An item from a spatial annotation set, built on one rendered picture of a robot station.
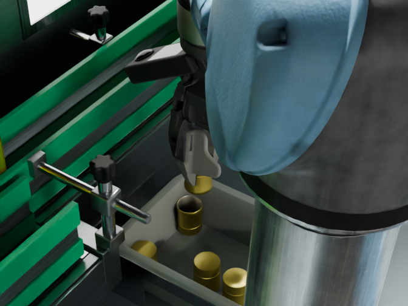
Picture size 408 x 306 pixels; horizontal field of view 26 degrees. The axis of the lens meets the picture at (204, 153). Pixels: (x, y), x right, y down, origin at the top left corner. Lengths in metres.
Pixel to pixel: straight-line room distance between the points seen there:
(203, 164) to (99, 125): 0.17
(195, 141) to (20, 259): 0.24
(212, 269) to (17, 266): 0.28
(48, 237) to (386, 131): 0.61
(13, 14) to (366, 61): 0.85
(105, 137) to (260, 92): 0.78
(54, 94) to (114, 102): 0.08
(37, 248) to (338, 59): 0.62
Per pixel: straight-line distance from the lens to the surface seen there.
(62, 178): 1.02
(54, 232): 0.97
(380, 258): 0.51
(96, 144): 1.14
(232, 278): 1.10
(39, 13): 1.23
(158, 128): 1.21
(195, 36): 0.92
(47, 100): 1.15
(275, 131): 0.39
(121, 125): 1.17
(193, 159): 1.04
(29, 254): 0.95
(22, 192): 1.02
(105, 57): 1.22
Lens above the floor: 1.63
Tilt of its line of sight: 40 degrees down
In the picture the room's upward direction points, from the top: straight up
